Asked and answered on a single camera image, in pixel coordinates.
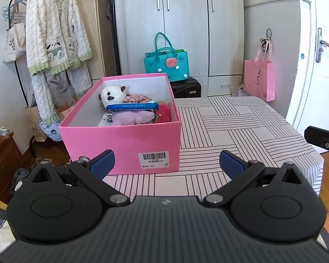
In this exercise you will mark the purple plush toy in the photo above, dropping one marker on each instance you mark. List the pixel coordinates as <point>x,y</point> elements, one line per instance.
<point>133,117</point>

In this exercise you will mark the striped tablecloth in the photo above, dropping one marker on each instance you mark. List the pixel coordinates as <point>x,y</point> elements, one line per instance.
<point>235,131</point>

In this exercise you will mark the teal tote bag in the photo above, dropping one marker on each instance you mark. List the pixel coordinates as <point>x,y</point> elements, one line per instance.
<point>167,63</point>

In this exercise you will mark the white door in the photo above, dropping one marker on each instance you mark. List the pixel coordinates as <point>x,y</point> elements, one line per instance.
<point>326,74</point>

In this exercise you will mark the pink paper bag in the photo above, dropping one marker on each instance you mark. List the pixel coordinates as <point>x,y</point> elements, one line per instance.
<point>259,79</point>

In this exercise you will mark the white panda plush toy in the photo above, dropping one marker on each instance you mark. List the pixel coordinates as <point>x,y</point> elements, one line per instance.
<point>112,94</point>

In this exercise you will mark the dark bag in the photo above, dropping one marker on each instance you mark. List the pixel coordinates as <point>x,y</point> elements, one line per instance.
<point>19,176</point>

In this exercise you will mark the black suitcase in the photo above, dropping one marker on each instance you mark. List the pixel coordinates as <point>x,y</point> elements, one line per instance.
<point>186,87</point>

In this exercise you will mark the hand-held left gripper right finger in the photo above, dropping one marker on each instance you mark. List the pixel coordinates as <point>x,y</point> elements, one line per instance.
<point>230,164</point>

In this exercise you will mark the black tripod pole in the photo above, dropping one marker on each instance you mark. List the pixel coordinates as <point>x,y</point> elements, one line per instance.
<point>113,33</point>

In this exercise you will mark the red strawberry plush toy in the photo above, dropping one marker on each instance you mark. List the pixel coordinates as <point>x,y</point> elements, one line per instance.
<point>164,113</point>

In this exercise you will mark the white wet wipes pack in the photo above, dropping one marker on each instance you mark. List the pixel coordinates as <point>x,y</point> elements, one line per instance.
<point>131,106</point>

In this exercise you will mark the beige fuzzy slipper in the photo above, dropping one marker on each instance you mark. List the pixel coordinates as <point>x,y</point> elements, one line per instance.
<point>42,161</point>

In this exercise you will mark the small green box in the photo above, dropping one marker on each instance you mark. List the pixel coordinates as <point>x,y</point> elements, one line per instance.
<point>2,130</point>

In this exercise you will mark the white wardrobe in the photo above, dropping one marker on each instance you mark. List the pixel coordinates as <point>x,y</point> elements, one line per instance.
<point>181,19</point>

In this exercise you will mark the brown wooden cabinet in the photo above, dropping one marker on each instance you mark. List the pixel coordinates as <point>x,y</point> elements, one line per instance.
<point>2,164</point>

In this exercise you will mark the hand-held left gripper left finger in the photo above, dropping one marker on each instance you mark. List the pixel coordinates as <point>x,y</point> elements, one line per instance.
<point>102,164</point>

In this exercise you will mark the floral fabric pouch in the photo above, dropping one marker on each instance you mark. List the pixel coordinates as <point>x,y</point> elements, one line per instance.
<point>137,98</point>

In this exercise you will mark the pink cardboard box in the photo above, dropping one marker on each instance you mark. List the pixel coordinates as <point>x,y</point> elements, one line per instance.
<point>120,142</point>

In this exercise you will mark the clear plastic bag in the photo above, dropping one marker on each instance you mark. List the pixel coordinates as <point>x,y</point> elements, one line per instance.
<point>240,91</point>

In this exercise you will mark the white canvas tote bag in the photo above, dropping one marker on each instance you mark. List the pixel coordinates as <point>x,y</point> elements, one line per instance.
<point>13,43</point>

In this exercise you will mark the white fuzzy robe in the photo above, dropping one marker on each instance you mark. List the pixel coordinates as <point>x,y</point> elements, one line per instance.
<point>54,33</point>

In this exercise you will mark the blue patterned package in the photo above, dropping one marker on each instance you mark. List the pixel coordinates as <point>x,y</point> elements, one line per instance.
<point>50,130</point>

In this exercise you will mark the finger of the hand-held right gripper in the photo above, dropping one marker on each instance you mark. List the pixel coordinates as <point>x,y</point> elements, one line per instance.
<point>322,138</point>

